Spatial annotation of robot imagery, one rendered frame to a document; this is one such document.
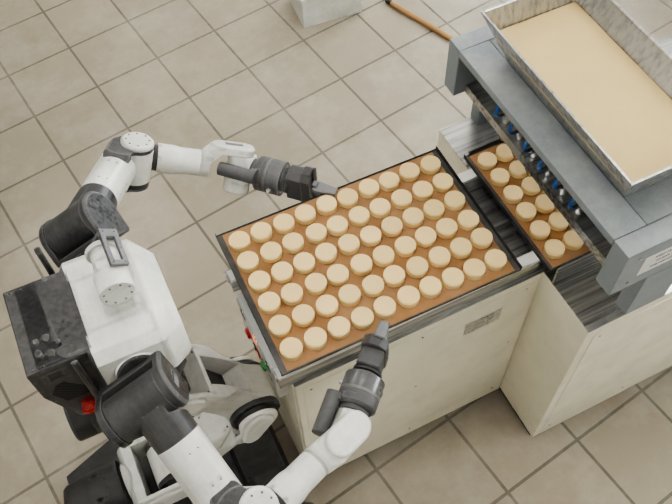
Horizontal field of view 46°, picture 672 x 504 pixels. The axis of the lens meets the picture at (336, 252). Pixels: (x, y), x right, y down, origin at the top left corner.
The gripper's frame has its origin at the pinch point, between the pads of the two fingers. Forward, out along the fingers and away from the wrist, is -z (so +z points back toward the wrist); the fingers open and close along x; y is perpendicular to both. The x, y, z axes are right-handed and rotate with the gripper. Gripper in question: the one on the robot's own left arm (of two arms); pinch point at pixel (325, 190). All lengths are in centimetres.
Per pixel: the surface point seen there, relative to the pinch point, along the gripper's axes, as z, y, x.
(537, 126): -45, 20, 18
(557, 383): -69, -8, -49
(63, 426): 79, -53, -100
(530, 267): -53, 2, -12
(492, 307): -47, -6, -22
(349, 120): 32, 106, -100
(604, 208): -63, 2, 18
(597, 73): -55, 31, 27
